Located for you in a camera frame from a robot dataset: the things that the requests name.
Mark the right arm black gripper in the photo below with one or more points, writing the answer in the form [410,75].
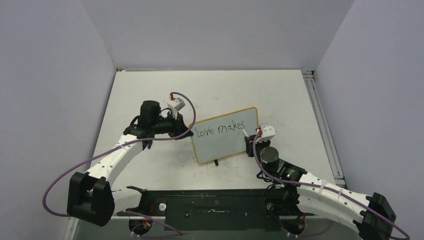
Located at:
[250,147]

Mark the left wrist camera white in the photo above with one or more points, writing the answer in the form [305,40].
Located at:
[175,105]

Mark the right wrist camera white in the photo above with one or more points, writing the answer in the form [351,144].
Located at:
[267,132]

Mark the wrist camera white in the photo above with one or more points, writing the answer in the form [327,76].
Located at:
[175,105]
[267,132]

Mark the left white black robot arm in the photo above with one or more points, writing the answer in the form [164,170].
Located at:
[90,194]

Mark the yellow framed small whiteboard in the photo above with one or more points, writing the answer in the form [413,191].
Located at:
[221,136]

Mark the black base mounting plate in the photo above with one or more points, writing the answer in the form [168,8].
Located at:
[225,209]

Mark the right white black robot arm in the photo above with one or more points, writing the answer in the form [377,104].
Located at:
[371,216]

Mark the aluminium rail right side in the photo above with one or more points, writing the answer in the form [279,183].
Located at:
[326,135]

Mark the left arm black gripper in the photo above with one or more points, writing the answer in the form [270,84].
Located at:
[179,127]

